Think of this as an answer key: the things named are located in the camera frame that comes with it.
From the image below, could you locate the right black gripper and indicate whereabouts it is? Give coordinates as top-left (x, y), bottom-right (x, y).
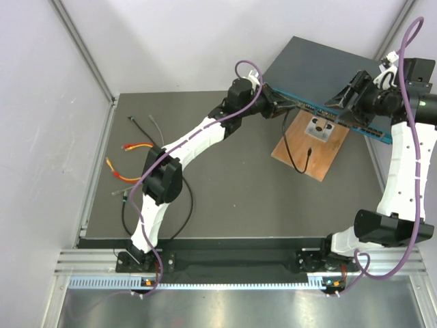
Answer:
top-left (324, 70), bottom-right (399, 127)

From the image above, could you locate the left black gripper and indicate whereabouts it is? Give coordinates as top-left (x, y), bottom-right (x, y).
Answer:
top-left (239, 83), bottom-right (296, 120)

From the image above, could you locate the short black cable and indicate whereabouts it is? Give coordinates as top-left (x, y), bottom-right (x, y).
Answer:
top-left (281, 111), bottom-right (315, 174)

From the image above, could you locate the yellow ethernet cable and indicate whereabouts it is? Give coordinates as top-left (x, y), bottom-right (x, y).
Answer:
top-left (104, 143), bottom-right (154, 184)

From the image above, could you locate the long black ethernet cable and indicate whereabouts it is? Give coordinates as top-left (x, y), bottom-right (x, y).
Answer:
top-left (121, 115), bottom-right (195, 242)

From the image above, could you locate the grey ethernet cable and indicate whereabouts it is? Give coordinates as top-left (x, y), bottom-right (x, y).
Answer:
top-left (111, 115), bottom-right (165, 197)

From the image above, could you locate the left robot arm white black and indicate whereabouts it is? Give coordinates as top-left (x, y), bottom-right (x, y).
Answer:
top-left (126, 78), bottom-right (296, 271)

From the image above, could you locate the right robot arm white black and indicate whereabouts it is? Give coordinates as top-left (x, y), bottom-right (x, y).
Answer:
top-left (318, 52), bottom-right (436, 271)

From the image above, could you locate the wooden base board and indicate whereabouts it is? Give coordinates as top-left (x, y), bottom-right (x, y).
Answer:
top-left (271, 111), bottom-right (349, 182)

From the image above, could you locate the metal mounting bracket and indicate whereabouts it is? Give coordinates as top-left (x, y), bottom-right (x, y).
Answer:
top-left (305, 116), bottom-right (335, 142)

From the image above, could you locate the dark grey network switch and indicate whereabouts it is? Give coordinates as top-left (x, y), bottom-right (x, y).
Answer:
top-left (263, 36), bottom-right (392, 144)

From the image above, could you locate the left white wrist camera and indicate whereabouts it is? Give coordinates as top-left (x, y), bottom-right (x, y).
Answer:
top-left (246, 70), bottom-right (262, 90)

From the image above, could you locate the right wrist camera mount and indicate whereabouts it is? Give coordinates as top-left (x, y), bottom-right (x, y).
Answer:
top-left (373, 51), bottom-right (399, 90)

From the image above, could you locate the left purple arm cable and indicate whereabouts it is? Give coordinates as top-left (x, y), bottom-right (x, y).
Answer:
top-left (128, 60), bottom-right (264, 300)

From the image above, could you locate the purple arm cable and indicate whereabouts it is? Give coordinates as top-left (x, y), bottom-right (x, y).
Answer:
top-left (128, 60), bottom-right (264, 300)
top-left (336, 16), bottom-right (426, 297)

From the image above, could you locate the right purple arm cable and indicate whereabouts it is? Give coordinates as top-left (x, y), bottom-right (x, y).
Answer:
top-left (336, 16), bottom-right (426, 297)

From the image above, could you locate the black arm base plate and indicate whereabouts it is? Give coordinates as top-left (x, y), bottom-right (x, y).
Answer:
top-left (114, 235), bottom-right (359, 274)

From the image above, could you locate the aluminium frame rail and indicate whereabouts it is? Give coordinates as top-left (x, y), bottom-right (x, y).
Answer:
top-left (55, 248), bottom-right (427, 275)

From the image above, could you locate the slotted grey cable duct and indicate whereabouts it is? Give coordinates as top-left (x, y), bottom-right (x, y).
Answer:
top-left (68, 272), bottom-right (346, 291)

